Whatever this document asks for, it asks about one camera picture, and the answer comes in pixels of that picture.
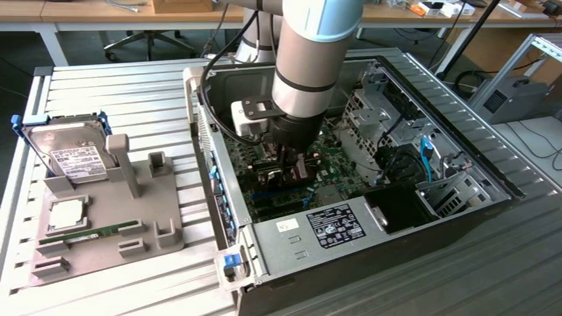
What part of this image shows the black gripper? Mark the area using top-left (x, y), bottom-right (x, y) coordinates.
top-left (269, 111), bottom-right (328, 165)

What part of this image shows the graphics card with metal bracket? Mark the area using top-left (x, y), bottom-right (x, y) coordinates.
top-left (246, 161), bottom-right (320, 195)

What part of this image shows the green motherboard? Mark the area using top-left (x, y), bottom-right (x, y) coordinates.
top-left (224, 113), bottom-right (366, 223)

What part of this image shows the perforated metal drive cage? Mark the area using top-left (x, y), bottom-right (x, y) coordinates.
top-left (341, 61), bottom-right (444, 157)

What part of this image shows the grey chipset heatsink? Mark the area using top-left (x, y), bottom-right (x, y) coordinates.
top-left (317, 186), bottom-right (346, 205)

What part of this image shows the blue expansion slot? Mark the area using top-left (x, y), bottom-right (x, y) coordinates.
top-left (249, 187), bottom-right (312, 201)

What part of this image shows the black expansion slot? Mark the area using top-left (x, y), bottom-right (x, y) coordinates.
top-left (253, 196), bottom-right (308, 211)
top-left (257, 206), bottom-right (310, 222)

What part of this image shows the grey power supply with label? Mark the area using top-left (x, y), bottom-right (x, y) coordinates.
top-left (249, 196), bottom-right (390, 278)

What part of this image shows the metal disk bay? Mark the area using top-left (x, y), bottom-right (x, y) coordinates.
top-left (414, 171), bottom-right (492, 221)

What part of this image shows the black office chair base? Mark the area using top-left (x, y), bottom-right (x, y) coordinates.
top-left (103, 29), bottom-right (200, 63)

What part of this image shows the open black PC case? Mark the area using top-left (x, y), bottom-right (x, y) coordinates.
top-left (182, 55), bottom-right (527, 316)

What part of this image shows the grey plastic parts rack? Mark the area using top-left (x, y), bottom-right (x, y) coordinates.
top-left (29, 133), bottom-right (186, 290)

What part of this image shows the brown cardboard box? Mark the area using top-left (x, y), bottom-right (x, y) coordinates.
top-left (151, 0), bottom-right (217, 14)

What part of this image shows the white and orange box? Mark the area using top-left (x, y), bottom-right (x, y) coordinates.
top-left (408, 1), bottom-right (444, 17)

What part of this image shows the black tripod pole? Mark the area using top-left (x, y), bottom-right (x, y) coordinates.
top-left (434, 0), bottom-right (503, 78)

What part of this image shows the white box with black print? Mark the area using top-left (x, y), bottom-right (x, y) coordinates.
top-left (441, 2), bottom-right (476, 18)

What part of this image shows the grey computer tower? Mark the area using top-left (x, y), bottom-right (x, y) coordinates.
top-left (471, 74), bottom-right (562, 125)

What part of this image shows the silver hard disk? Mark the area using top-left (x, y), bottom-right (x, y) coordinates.
top-left (25, 118), bottom-right (119, 185)

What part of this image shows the green RAM stick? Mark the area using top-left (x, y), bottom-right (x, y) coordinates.
top-left (38, 220), bottom-right (141, 248)

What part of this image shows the silver CPU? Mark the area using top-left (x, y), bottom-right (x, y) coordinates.
top-left (47, 199), bottom-right (89, 232)

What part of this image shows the blue disk caddy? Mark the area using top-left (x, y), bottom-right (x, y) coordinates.
top-left (9, 111), bottom-right (111, 172)

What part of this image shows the beige flat box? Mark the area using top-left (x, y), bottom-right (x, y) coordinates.
top-left (508, 0), bottom-right (551, 18)

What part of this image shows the white wrist camera with mount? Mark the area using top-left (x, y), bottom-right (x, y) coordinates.
top-left (230, 95), bottom-right (289, 138)

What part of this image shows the black wire bundle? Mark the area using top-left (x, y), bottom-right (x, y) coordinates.
top-left (374, 146), bottom-right (430, 188)

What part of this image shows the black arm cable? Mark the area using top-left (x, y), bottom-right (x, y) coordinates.
top-left (198, 9), bottom-right (282, 145)

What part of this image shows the blue disk wire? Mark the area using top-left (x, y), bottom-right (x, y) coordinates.
top-left (420, 135), bottom-right (437, 184)

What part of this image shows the wooden desk white frame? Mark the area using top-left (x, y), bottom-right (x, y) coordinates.
top-left (356, 0), bottom-right (562, 75)
top-left (0, 0), bottom-right (248, 66)

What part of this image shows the aluminium profile frame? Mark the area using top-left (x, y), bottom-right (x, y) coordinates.
top-left (468, 32), bottom-right (562, 106)

